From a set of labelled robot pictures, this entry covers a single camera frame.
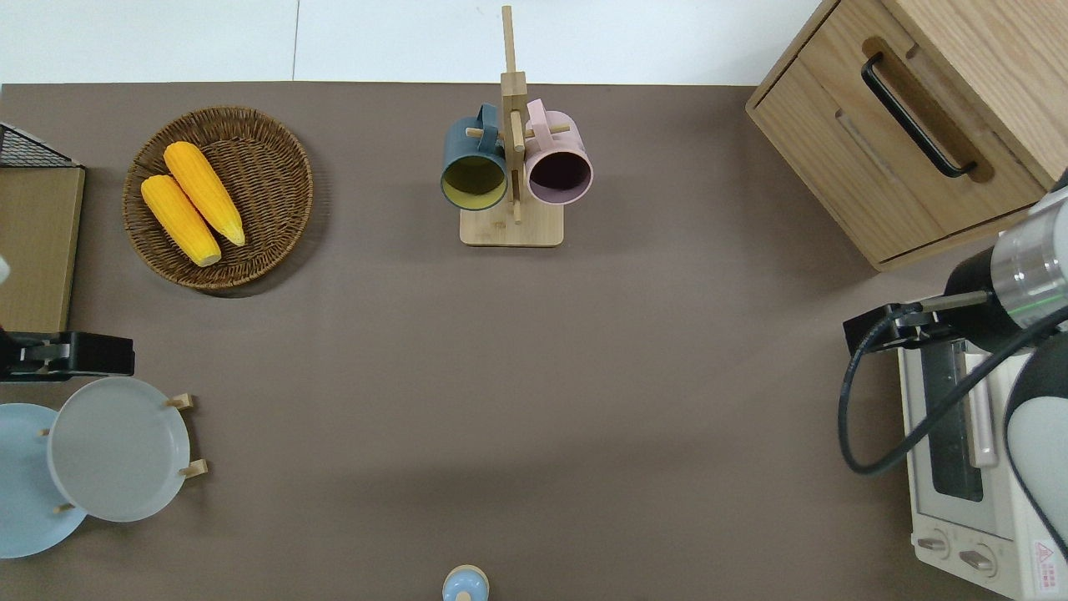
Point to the pink mug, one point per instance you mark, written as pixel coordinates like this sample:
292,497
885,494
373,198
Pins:
555,142

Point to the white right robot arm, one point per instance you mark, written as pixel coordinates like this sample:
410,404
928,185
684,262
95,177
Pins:
1035,267

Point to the wooden plate rack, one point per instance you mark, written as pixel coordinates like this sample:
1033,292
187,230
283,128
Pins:
185,401

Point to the gray plate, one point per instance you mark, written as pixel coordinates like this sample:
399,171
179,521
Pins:
117,451

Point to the wooden mug tree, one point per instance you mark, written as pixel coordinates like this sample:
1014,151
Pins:
511,229

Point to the silver toaster knob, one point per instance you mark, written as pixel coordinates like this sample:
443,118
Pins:
978,561
934,547

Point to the wooden cabinet box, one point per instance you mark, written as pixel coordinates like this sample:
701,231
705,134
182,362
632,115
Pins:
834,150

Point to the white toaster oven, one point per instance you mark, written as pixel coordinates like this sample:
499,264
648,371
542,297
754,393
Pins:
959,526

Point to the yellow corn cob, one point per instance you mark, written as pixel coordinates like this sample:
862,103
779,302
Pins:
179,221
204,192

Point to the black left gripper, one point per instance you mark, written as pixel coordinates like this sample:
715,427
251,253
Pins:
92,355

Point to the blue service bell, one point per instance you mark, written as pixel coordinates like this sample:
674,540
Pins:
465,584

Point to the dark teal mug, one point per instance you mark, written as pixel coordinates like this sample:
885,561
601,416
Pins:
467,146

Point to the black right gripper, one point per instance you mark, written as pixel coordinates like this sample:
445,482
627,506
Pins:
884,330

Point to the brown wicker basket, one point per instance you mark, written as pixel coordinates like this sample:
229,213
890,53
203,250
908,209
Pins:
267,167

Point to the wooden shelf box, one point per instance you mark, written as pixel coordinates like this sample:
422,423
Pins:
37,250

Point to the light blue plate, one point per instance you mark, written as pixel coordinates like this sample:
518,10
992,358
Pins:
25,501

